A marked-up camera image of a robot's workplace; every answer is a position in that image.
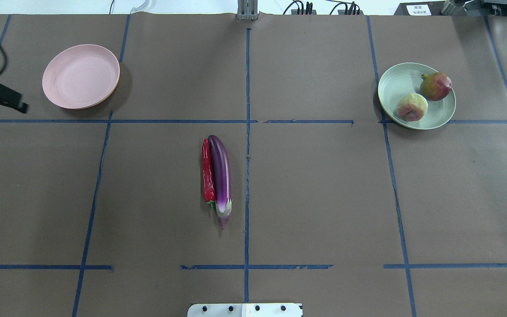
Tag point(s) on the red chili pepper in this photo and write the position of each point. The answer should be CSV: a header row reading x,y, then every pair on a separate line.
x,y
208,190

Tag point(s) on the black power strip with cables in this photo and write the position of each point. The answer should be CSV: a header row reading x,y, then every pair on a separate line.
x,y
323,7

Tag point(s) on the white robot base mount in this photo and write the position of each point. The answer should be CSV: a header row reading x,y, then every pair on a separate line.
x,y
276,309

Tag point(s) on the red yellow pomegranate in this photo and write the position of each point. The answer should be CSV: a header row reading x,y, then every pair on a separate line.
x,y
435,86

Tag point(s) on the green pink peach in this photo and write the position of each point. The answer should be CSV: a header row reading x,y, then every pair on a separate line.
x,y
412,107

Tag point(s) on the grey metal bracket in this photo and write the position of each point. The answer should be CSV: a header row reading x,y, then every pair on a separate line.
x,y
247,10

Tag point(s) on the purple eggplant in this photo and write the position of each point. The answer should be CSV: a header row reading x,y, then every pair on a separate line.
x,y
222,179

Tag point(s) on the pink plate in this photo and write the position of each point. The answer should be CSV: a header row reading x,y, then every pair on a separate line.
x,y
81,77

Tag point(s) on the black box with white label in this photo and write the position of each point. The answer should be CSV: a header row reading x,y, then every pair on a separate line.
x,y
422,8

